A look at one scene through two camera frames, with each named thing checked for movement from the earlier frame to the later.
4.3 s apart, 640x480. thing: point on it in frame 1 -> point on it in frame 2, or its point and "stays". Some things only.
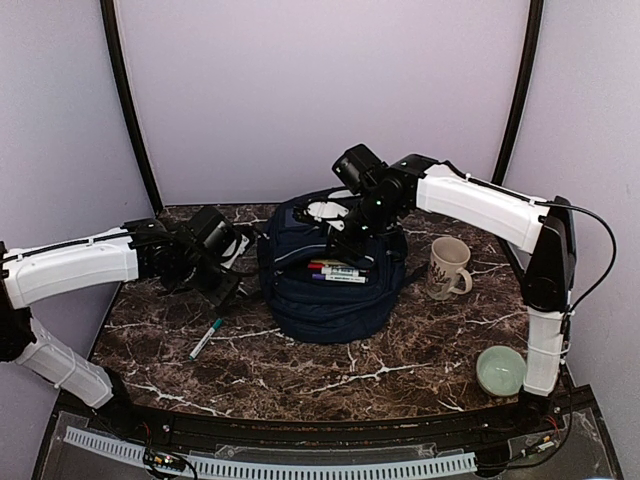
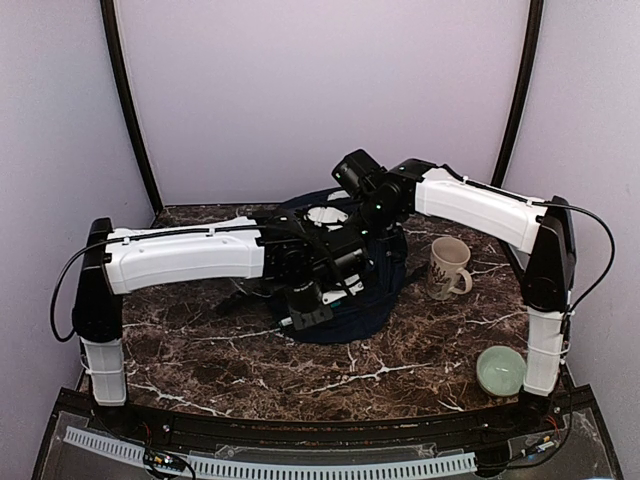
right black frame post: [520, 93] stays
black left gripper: [219, 296] -> [305, 319]
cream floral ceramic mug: [448, 272] stays
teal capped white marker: [217, 325] -> [289, 320]
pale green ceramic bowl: [501, 370] stays
